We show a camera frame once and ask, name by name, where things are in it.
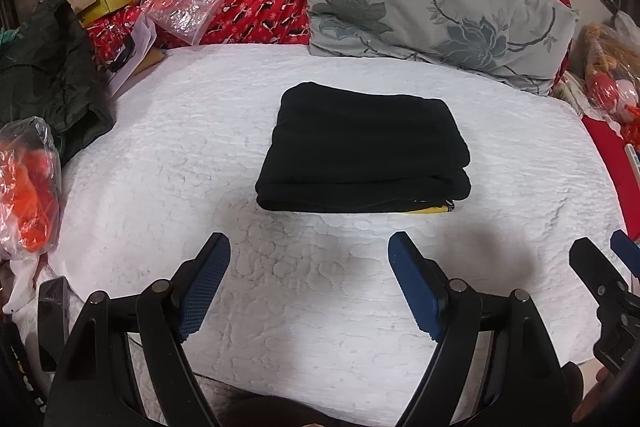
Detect white cloth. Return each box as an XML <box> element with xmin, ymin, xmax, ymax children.
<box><xmin>0</xmin><ymin>252</ymin><xmax>43</xmax><ymax>315</ymax></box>

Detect plain red blanket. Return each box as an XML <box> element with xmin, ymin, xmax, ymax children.
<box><xmin>582</xmin><ymin>114</ymin><xmax>640</xmax><ymax>243</ymax></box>

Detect dark green jacket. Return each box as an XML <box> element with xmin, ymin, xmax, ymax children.
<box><xmin>0</xmin><ymin>0</ymin><xmax>116</xmax><ymax>168</ymax></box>

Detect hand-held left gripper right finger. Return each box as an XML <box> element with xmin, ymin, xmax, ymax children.
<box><xmin>387</xmin><ymin>231</ymin><xmax>563</xmax><ymax>427</ymax></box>

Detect orange item in plastic bag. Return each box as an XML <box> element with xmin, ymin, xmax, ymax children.
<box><xmin>0</xmin><ymin>117</ymin><xmax>63</xmax><ymax>258</ymax></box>

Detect black pants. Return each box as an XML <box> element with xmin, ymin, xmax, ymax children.
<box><xmin>255</xmin><ymin>82</ymin><xmax>472</xmax><ymax>214</ymax></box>

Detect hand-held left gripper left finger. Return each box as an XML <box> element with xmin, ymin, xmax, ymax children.
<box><xmin>42</xmin><ymin>232</ymin><xmax>232</xmax><ymax>427</ymax></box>

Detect white quilted blanket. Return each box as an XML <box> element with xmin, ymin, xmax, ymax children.
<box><xmin>45</xmin><ymin>44</ymin><xmax>628</xmax><ymax>408</ymax></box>

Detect cream floral cloth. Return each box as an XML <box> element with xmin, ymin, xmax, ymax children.
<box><xmin>550</xmin><ymin>72</ymin><xmax>596</xmax><ymax>118</ymax></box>

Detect person's right hand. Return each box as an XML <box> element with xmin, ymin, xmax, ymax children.
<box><xmin>575</xmin><ymin>367</ymin><xmax>616</xmax><ymax>425</ymax></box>

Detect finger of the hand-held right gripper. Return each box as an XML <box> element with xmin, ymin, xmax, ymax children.
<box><xmin>610</xmin><ymin>229</ymin><xmax>640</xmax><ymax>280</ymax></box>
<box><xmin>570</xmin><ymin>238</ymin><xmax>633</xmax><ymax>323</ymax></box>

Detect black box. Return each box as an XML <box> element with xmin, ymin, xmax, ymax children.
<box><xmin>37</xmin><ymin>279</ymin><xmax>71</xmax><ymax>373</ymax></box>

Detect grey floral pillow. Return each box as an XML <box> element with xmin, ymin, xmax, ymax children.
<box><xmin>295</xmin><ymin>0</ymin><xmax>581</xmax><ymax>96</ymax></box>

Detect printed paper sheet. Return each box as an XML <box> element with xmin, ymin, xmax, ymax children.
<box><xmin>102</xmin><ymin>14</ymin><xmax>163</xmax><ymax>98</ymax></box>

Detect plush toy in plastic bag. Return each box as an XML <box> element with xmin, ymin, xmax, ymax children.
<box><xmin>582</xmin><ymin>22</ymin><xmax>640</xmax><ymax>138</ymax></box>

